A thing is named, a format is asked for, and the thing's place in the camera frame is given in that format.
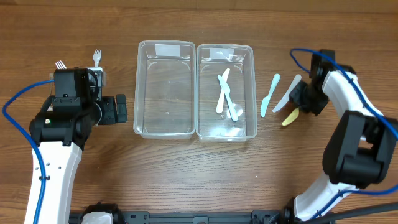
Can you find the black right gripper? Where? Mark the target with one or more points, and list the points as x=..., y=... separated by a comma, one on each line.
x=298, y=94

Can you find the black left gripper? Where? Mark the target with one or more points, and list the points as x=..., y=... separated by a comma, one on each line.
x=120, y=108

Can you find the pale grey-blue plastic knife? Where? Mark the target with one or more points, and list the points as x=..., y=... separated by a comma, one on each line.
x=285, y=99

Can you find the yellow plastic knife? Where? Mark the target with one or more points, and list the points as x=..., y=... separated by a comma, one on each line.
x=291, y=117

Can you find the mint green plastic knife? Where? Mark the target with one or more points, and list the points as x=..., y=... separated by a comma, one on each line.
x=266, y=100

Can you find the light blue plastic knife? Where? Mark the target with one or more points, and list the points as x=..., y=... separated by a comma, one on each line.
x=225, y=87

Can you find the white plastic knife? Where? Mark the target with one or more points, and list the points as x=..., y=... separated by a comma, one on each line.
x=220, y=103

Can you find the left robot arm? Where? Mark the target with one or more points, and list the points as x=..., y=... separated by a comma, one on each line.
x=55, y=164

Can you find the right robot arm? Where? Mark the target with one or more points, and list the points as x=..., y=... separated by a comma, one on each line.
x=358, y=154

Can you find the clear left plastic container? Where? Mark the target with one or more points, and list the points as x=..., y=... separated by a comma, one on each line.
x=164, y=106

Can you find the clear plastic container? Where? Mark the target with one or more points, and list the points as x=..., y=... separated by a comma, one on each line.
x=213, y=60
x=164, y=106

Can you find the clear right plastic container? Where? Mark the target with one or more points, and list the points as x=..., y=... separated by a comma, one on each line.
x=213, y=60

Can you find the white rounded plastic fork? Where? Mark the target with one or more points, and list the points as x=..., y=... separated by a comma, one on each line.
x=97, y=57

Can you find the white flat plastic fork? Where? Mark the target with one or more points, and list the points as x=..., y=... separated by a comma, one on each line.
x=60, y=65

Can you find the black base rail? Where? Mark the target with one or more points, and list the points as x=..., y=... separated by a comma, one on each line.
x=256, y=216

